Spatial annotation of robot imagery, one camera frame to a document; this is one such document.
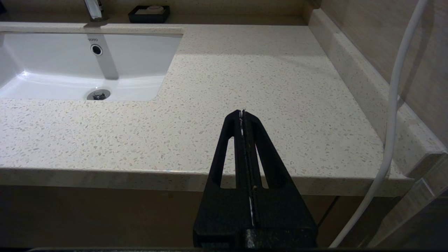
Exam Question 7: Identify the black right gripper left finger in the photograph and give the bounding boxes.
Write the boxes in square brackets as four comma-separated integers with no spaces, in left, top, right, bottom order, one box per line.
[193,110,253,249]

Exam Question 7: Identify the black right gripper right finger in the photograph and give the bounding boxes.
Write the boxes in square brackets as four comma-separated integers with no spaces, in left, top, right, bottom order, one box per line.
[242,110,318,249]

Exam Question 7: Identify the brown vanity cabinet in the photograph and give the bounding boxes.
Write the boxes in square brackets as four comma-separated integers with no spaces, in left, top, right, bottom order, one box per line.
[0,184,403,250]

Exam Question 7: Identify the chrome sink drain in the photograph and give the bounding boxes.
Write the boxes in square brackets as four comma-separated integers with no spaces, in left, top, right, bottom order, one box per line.
[86,89,111,101]

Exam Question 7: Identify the black soap dish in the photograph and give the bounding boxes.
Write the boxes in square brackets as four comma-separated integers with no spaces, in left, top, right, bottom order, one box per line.
[128,6,170,24]

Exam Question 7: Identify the white ceramic sink basin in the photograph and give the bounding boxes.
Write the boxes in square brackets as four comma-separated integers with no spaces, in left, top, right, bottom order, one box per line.
[0,32,183,103]

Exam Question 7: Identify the chrome faucet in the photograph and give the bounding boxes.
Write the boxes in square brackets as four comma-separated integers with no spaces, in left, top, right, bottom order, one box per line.
[83,0,109,23]

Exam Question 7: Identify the white cable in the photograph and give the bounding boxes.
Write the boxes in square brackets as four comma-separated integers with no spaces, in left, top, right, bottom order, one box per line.
[329,0,429,248]

